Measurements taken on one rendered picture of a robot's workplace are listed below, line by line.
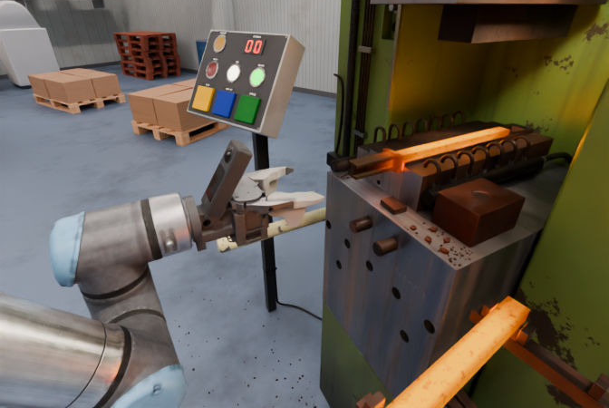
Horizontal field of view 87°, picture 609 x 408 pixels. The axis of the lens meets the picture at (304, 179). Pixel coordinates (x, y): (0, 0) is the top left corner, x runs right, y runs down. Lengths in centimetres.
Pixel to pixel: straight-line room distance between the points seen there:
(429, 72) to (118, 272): 81
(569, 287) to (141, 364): 65
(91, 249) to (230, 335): 117
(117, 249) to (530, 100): 98
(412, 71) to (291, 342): 117
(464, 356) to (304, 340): 116
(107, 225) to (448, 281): 50
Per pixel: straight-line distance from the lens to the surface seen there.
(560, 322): 76
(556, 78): 102
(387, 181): 71
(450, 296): 60
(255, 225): 53
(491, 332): 48
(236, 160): 47
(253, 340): 157
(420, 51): 90
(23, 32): 749
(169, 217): 48
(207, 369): 153
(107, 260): 50
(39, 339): 40
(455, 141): 78
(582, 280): 71
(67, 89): 534
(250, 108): 94
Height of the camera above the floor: 127
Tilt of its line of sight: 28 degrees down
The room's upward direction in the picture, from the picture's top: straight up
